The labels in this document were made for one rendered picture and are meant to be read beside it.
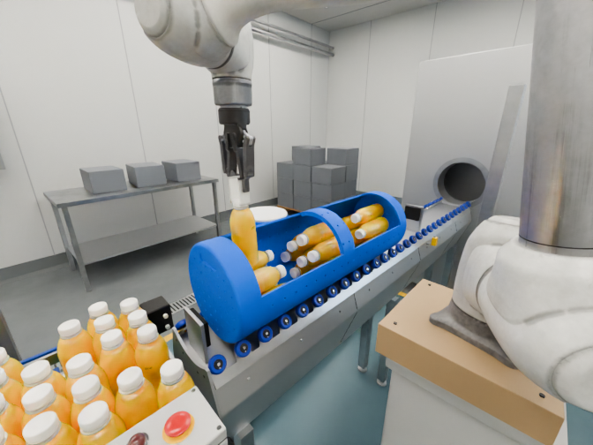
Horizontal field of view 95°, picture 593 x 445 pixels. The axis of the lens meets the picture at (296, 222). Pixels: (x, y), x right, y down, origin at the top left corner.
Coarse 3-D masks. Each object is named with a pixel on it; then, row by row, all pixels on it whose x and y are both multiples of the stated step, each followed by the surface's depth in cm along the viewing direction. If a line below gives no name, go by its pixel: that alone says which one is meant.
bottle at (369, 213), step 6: (372, 204) 126; (378, 204) 125; (360, 210) 117; (366, 210) 117; (372, 210) 120; (378, 210) 122; (360, 216) 115; (366, 216) 116; (372, 216) 119; (378, 216) 123; (360, 222) 118
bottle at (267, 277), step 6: (258, 270) 76; (264, 270) 77; (270, 270) 77; (276, 270) 79; (258, 276) 74; (264, 276) 75; (270, 276) 76; (276, 276) 78; (258, 282) 73; (264, 282) 75; (270, 282) 76; (276, 282) 78; (264, 288) 75; (270, 288) 77
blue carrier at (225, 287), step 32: (384, 192) 124; (288, 224) 104; (192, 256) 76; (224, 256) 66; (352, 256) 93; (192, 288) 83; (224, 288) 66; (256, 288) 66; (288, 288) 73; (320, 288) 87; (224, 320) 71; (256, 320) 68
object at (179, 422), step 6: (174, 414) 41; (180, 414) 41; (186, 414) 41; (168, 420) 40; (174, 420) 40; (180, 420) 40; (186, 420) 40; (168, 426) 39; (174, 426) 39; (180, 426) 39; (186, 426) 39; (168, 432) 38; (174, 432) 38; (180, 432) 38
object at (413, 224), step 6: (408, 204) 161; (408, 210) 160; (414, 210) 157; (420, 210) 155; (408, 216) 160; (414, 216) 158; (420, 216) 157; (408, 222) 163; (414, 222) 160; (420, 222) 158; (408, 228) 164; (414, 228) 161; (420, 228) 160
